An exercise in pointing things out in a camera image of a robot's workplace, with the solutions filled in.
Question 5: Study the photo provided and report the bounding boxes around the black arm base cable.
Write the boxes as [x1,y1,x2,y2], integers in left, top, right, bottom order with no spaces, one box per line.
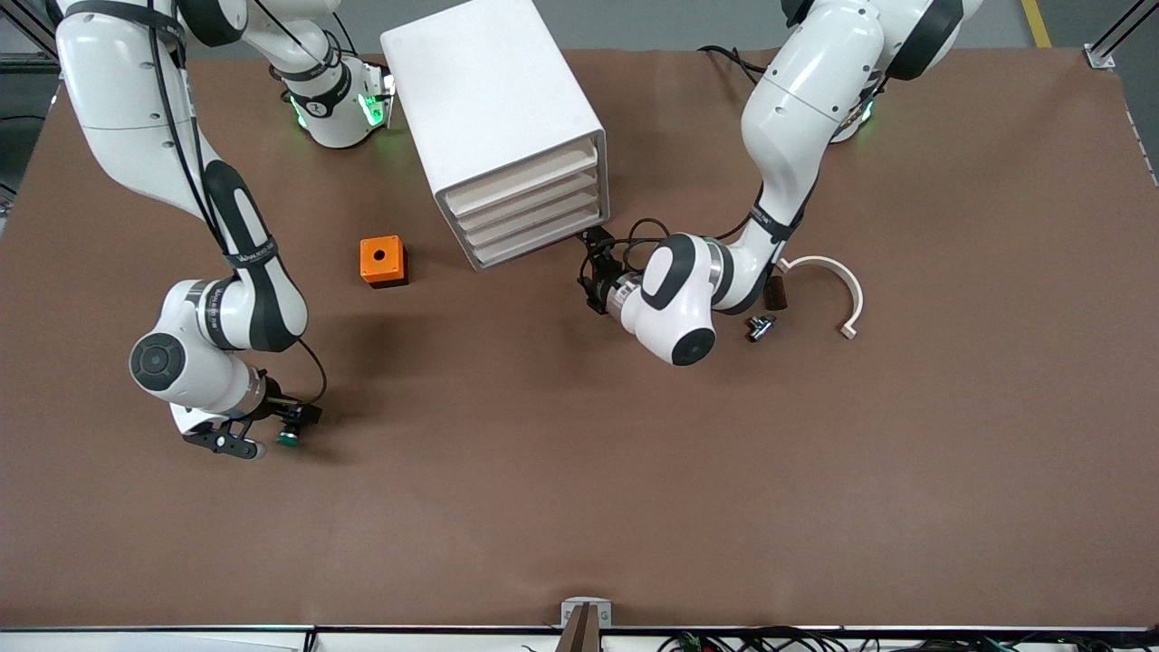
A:
[697,43,771,87]

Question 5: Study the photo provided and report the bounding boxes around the black cable bundle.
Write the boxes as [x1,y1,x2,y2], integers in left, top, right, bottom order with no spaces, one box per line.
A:
[656,628,1159,652]

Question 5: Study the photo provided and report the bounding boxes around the orange button box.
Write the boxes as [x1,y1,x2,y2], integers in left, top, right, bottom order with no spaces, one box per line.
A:
[359,235,408,289]

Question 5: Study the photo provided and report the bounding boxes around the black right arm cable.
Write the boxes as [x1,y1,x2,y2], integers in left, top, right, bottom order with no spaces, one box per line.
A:
[145,0,329,407]

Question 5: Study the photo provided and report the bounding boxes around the white half-ring pipe clamp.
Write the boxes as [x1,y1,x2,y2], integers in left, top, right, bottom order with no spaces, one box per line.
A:
[777,255,864,340]

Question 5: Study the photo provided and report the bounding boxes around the grey metal table bracket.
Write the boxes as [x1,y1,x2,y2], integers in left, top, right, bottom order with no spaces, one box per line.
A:
[557,596,614,652]

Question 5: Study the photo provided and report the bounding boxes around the black left arm wrist cable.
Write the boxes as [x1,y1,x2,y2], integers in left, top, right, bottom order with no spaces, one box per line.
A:
[620,213,757,273]

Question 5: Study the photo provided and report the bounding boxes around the white drawer cabinet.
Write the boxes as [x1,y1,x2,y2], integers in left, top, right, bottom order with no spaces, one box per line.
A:
[380,0,612,273]

